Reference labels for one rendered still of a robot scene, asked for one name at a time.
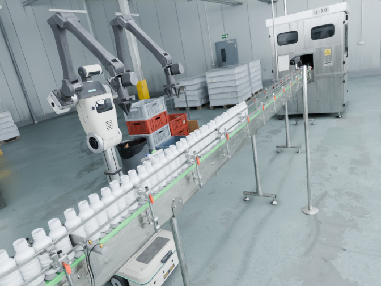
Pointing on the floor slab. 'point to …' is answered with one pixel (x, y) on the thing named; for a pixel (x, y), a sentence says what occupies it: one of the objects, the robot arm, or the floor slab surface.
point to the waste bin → (132, 152)
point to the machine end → (314, 56)
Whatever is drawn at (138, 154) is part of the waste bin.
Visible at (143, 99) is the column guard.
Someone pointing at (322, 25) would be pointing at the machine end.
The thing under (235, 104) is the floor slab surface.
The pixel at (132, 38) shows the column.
